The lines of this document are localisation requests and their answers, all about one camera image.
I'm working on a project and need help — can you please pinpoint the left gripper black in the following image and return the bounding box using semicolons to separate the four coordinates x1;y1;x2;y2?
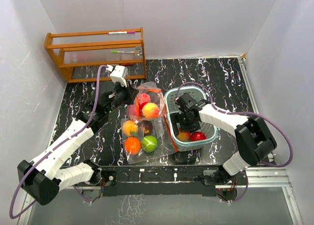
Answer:
105;79;139;114

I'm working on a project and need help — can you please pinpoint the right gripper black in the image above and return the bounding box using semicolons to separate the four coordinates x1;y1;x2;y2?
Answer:
170;110;200;137

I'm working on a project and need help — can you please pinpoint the pink peach toy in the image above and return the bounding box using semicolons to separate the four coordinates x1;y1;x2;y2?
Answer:
138;93;151;105

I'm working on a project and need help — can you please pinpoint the bright red apple toy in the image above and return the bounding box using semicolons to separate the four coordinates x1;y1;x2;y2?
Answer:
127;105;137;121

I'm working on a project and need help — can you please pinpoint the small orange peach toy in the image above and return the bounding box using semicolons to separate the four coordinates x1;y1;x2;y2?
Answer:
176;131;190;141

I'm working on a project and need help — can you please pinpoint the yellow orange peach toy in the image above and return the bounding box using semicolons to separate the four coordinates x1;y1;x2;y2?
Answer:
142;102;159;118

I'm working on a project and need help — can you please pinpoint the light blue plastic basket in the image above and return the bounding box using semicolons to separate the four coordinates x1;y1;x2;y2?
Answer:
164;85;218;151

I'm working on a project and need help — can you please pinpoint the yellow lemon toy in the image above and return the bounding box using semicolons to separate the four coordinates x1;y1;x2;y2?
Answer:
122;120;138;137

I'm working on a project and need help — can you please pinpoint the green apple toy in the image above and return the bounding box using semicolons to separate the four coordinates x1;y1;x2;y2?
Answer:
141;135;158;153

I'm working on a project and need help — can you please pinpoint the clear zip bag orange zipper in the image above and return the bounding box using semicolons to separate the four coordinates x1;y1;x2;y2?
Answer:
121;117;176;165

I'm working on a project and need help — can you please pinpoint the orange persimmon toy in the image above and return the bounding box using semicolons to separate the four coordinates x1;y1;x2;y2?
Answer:
124;137;141;155

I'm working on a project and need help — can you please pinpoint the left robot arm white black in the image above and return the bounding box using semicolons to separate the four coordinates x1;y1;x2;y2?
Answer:
17;82;139;205

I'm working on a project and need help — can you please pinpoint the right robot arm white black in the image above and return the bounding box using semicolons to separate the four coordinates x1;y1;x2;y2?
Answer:
170;93;277;184

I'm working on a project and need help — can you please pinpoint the green marker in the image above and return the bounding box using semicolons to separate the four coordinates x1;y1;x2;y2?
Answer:
110;50;135;54

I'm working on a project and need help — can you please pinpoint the wooden shelf rack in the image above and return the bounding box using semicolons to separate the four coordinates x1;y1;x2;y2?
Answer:
44;28;147;83

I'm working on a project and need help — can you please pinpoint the pink white marker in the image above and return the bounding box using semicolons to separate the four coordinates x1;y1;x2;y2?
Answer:
108;31;136;35

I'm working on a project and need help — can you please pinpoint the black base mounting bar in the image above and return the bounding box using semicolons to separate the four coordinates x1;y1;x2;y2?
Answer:
73;165;238;198

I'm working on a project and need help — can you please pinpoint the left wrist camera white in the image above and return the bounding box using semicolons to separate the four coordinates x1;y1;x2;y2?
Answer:
106;65;128;87

